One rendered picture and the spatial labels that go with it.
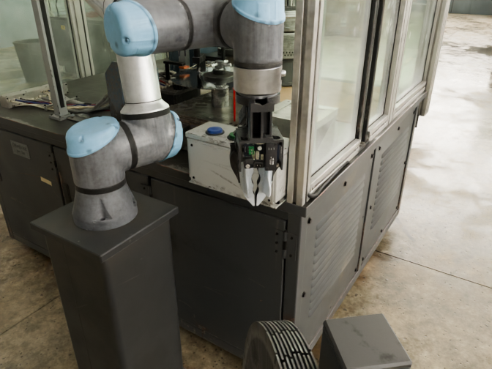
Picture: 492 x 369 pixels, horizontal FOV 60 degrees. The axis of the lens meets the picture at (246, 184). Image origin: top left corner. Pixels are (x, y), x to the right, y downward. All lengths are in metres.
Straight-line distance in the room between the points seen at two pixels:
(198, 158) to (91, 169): 0.30
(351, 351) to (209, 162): 0.82
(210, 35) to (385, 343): 0.50
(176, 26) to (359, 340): 0.48
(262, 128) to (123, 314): 0.63
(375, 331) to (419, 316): 1.57
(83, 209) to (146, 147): 0.20
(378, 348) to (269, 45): 0.43
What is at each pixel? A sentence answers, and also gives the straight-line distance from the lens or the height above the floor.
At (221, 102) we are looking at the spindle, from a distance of 1.51.
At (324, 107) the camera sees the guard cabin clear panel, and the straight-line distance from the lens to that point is 1.14.
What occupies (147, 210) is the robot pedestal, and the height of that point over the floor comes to 0.75.
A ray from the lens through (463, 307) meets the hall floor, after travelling 2.10.
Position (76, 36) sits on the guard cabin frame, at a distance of 2.57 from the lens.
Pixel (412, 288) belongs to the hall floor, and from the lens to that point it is 2.12.
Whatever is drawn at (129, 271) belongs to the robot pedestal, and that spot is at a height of 0.65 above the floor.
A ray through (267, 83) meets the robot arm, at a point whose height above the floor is 1.13.
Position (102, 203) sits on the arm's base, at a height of 0.81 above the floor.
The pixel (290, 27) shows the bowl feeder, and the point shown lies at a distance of 2.10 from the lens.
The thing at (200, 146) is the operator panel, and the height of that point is 0.87.
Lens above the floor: 1.29
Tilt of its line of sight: 27 degrees down
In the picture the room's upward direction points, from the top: straight up
